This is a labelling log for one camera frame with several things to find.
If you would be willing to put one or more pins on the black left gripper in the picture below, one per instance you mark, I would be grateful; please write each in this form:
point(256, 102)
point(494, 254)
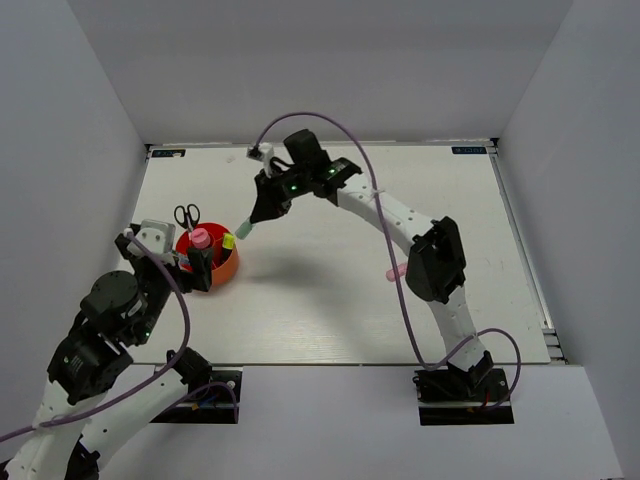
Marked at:
point(201, 275)

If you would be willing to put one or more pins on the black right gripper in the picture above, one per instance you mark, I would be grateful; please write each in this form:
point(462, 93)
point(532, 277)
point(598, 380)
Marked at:
point(270, 204)

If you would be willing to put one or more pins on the green translucent stapler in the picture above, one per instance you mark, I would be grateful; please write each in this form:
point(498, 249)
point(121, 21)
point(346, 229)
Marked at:
point(243, 231)

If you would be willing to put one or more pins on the pink glue stick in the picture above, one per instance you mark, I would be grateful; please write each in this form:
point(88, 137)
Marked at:
point(200, 238)

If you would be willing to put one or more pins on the yellow cap black highlighter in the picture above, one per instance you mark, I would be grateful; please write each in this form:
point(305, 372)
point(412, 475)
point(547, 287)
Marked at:
point(228, 241)

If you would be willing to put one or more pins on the black handled scissors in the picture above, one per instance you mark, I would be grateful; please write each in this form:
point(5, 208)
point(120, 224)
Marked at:
point(187, 216)

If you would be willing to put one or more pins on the pink translucent stapler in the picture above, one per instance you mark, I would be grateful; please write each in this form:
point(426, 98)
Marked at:
point(392, 275)

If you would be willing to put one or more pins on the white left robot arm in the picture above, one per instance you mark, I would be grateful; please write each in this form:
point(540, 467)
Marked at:
point(76, 430)

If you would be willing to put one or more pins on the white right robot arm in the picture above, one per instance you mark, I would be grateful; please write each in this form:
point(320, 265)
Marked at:
point(435, 255)

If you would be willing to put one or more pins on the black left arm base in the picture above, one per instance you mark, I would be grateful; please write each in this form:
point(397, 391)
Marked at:
point(213, 393)

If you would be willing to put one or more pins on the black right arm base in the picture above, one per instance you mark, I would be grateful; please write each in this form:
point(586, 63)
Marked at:
point(444, 401)

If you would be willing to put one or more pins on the orange round organizer container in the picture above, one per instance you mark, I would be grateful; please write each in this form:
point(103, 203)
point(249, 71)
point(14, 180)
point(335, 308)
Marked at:
point(224, 263)

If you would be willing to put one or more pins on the blue label sticker left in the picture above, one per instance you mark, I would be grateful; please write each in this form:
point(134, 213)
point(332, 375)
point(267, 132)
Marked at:
point(168, 153)

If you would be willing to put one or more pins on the blue label sticker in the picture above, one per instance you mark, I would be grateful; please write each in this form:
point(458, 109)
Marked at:
point(168, 153)
point(469, 150)

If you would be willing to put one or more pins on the blue label sticker right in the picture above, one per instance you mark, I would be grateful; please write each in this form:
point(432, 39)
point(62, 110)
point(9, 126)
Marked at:
point(469, 150)

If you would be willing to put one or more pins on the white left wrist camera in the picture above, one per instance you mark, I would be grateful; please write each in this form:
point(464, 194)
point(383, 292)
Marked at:
point(158, 238)

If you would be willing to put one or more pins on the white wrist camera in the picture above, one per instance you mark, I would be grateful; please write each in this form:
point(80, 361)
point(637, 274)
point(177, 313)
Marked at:
point(158, 238)
point(262, 152)

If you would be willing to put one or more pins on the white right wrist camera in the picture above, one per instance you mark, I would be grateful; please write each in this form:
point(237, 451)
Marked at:
point(262, 152)

